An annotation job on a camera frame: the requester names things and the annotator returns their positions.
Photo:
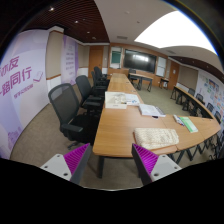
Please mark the black office chair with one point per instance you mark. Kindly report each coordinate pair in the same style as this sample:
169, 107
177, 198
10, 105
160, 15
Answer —
91, 100
79, 128

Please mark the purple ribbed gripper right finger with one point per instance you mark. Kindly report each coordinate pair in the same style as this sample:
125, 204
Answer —
152, 167

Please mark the whiteboard right of screen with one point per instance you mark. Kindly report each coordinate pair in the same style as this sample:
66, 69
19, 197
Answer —
161, 67

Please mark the large black wall screen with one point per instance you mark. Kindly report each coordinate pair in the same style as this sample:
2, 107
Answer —
139, 61

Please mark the long wooden conference table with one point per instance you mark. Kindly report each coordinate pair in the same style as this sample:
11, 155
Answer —
115, 134

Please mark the white paper stack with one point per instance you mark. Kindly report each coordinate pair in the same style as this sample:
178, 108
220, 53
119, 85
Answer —
150, 110

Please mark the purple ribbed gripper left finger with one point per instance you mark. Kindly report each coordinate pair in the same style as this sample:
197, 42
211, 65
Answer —
71, 165

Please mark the small desk under screen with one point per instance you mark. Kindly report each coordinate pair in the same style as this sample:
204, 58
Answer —
141, 78

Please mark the green booklet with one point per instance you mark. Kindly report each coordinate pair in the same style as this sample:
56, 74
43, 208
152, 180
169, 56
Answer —
189, 124

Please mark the far black office chairs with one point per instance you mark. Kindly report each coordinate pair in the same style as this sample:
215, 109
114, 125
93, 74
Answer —
98, 78

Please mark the nearest black office chair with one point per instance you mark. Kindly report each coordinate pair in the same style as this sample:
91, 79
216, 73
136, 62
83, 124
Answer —
79, 128

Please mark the wooden door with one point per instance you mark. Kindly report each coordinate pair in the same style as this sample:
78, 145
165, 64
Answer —
95, 58

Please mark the purple wall banner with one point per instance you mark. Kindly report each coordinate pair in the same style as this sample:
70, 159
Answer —
23, 88
69, 60

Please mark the white box on table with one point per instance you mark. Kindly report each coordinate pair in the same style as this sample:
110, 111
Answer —
115, 100

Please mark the cream folded towel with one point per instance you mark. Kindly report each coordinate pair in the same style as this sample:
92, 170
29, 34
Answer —
154, 138

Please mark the right curved wooden table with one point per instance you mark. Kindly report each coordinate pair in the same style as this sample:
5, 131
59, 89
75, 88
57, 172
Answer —
190, 99

